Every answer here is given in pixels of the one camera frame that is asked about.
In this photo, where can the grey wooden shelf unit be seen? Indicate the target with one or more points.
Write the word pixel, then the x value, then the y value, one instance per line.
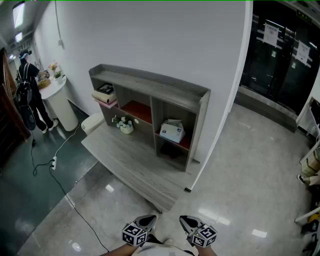
pixel 155 87

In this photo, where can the white lidded trash bin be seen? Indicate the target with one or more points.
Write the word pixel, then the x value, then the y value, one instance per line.
pixel 91 123

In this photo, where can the pink thin book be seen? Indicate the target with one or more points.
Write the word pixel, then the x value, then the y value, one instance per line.
pixel 107 104

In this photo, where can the person's left forearm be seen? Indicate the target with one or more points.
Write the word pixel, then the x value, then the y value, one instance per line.
pixel 120 251

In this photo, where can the rectangular ceiling light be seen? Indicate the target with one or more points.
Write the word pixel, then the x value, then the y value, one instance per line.
pixel 18 15
pixel 18 37

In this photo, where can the white paper notice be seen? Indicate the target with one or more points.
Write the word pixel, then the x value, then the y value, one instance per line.
pixel 303 53
pixel 270 35

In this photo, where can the beige thick book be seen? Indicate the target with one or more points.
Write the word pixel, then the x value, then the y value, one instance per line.
pixel 103 96

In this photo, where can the person's right forearm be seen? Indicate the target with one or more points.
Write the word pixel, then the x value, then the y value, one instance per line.
pixel 206 252

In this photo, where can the woven basket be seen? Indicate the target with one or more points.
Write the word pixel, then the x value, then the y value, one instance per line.
pixel 44 83

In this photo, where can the white cluttered work table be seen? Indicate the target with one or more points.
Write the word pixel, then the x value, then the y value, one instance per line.
pixel 306 115

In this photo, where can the white round table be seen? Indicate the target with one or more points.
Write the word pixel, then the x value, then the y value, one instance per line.
pixel 60 105

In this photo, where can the black picture frame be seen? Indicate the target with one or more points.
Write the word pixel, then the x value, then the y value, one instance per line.
pixel 105 88

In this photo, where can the brown wooden cabinet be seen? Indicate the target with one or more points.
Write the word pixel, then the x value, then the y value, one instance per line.
pixel 10 120

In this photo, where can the person's black shorts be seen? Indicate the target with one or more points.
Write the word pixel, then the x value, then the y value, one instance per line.
pixel 153 239

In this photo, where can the white flower pot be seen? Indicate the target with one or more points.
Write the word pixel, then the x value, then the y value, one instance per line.
pixel 126 126

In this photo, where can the stack of beige boxes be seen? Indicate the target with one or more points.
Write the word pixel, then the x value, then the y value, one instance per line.
pixel 311 165

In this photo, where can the green exit sign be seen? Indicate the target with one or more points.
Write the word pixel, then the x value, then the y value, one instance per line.
pixel 304 17

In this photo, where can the white wall socket with conduit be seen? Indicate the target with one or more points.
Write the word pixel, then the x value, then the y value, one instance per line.
pixel 60 42

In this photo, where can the white soft tissues pack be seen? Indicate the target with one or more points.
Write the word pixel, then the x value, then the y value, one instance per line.
pixel 172 132

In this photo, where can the pink flowers in vase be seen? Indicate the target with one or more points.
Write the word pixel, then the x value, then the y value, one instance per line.
pixel 57 73

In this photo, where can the person's white printed shirt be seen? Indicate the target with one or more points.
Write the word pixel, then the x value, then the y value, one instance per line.
pixel 165 250

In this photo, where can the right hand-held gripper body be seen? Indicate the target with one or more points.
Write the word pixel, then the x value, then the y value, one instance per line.
pixel 203 236

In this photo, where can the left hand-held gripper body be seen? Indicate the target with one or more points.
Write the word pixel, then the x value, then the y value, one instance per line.
pixel 135 233

